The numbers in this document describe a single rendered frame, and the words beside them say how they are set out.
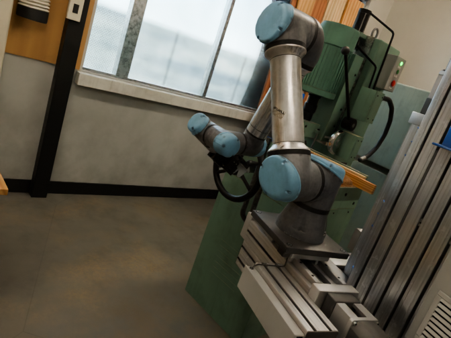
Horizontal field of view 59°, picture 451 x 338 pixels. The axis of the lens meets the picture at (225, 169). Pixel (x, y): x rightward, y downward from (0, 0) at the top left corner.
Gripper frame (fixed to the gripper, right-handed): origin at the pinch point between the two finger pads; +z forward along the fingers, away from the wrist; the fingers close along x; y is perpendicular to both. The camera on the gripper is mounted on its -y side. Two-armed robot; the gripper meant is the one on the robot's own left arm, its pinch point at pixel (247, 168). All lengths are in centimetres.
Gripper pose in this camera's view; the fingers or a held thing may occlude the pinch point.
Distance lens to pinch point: 157.3
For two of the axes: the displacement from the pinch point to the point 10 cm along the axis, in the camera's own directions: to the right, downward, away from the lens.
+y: -6.4, 7.6, -0.8
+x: 5.9, 4.2, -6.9
